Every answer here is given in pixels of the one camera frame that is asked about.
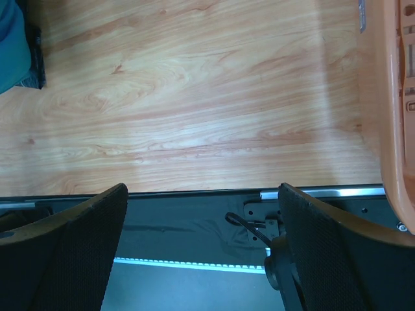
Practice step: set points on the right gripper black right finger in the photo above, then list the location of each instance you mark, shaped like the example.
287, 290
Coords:
345, 262

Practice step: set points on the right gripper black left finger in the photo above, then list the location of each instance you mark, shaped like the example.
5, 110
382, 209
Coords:
63, 261

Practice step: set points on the teal shorts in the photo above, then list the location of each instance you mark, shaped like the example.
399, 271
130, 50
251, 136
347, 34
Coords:
15, 52

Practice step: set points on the orange plastic laundry basket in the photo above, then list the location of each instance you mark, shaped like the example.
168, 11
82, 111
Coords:
385, 48

